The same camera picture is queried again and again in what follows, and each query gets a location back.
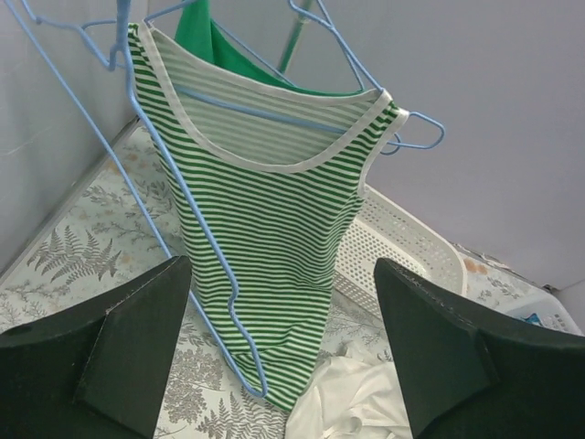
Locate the solid green tank top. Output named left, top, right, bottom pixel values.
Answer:
left=175, top=0, right=364, bottom=97

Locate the white perforated basket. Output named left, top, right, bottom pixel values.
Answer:
left=334, top=185, right=468, bottom=318

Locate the blue floral cloth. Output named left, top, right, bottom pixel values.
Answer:
left=523, top=313, right=543, bottom=327

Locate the blue hanger under green top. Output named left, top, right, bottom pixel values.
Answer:
left=210, top=1, right=367, bottom=93

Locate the green striped tank top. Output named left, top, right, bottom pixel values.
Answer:
left=125, top=22, right=411, bottom=413

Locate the light blue wire hanger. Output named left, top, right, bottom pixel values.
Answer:
left=17, top=0, right=270, bottom=400

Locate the white tank top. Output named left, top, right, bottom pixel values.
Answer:
left=284, top=342, right=412, bottom=439

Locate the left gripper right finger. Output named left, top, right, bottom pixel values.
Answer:
left=374, top=259, right=584, bottom=439

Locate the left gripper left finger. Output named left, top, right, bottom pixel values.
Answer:
left=1, top=256, right=191, bottom=438

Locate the white lattice basket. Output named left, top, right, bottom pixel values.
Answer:
left=496, top=293, right=583, bottom=336

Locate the blue hanger under striped top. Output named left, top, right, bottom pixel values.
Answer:
left=173, top=0, right=446, bottom=155

